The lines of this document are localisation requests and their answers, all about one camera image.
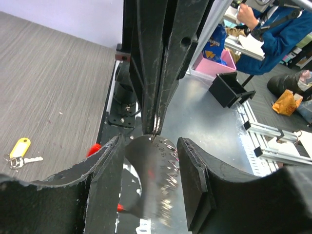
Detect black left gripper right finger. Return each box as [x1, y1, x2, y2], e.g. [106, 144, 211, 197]
[177, 137, 312, 234]

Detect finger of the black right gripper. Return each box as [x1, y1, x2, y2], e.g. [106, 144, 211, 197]
[130, 0, 167, 134]
[156, 0, 208, 134]

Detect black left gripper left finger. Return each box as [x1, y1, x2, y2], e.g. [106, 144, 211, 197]
[0, 135, 125, 234]

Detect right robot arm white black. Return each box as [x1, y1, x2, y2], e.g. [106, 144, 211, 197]
[109, 0, 213, 136]

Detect silver keys with yellow tag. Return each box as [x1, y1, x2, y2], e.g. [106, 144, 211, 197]
[5, 137, 43, 170]

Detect blue chips bag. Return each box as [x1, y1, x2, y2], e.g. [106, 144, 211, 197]
[202, 23, 227, 65]

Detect pink storage box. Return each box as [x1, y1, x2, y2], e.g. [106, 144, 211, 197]
[192, 49, 236, 78]

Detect black plastic box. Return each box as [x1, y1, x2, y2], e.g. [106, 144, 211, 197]
[209, 72, 256, 108]

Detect person in blue jacket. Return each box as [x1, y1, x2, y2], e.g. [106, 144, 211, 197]
[236, 3, 312, 76]

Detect orange paper bag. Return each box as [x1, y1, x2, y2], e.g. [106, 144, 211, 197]
[272, 89, 303, 116]

